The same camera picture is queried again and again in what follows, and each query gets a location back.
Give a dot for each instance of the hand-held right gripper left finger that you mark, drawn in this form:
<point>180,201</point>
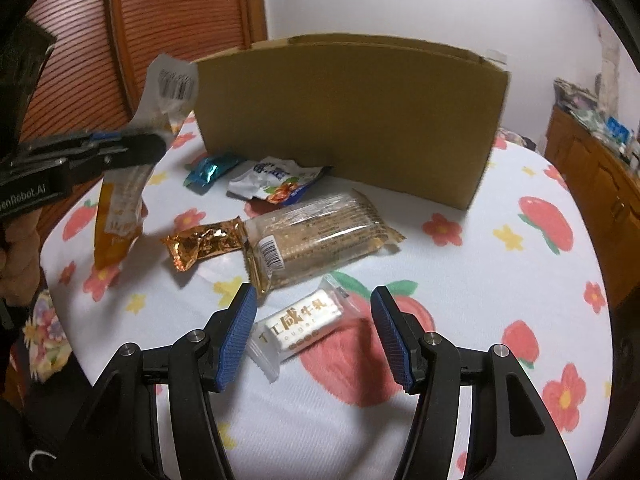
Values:
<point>240,335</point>

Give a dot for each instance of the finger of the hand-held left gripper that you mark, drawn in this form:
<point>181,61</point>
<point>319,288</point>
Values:
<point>75,142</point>
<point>140,152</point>

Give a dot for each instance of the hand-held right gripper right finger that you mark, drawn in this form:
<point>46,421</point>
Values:
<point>392,340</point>

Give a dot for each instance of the white nougat candy packet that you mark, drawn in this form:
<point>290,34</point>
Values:
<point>300,325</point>

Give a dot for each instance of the orange snack packet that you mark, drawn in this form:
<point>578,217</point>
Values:
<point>117,220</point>

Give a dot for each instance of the brown cardboard box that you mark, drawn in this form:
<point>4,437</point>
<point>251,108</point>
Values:
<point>350,120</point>

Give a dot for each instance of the person's left hand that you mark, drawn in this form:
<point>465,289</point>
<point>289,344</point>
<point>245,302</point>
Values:
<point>20,260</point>

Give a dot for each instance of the teal foil candy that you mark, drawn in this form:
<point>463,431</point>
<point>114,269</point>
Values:
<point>212,170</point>

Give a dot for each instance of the gold foil snack wrapper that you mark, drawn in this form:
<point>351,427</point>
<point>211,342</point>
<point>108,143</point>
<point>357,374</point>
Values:
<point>205,242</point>

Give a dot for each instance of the clear biscuit packet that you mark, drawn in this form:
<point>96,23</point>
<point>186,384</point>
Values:
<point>320,230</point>

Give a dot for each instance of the white and blue snack packet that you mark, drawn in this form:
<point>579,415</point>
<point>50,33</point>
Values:
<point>270,175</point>

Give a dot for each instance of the flower patterned bedding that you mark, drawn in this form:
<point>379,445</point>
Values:
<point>45,335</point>

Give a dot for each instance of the brown wooden cabinet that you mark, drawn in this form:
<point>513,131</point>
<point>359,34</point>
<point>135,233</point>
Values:
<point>590,160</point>

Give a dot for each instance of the stack of printed packets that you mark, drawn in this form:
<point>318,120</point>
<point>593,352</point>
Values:
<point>575,97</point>

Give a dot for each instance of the blue box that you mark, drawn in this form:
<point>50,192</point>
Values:
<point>619,131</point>

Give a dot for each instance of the pale patterned curtain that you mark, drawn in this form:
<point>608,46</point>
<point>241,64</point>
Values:
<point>609,75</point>

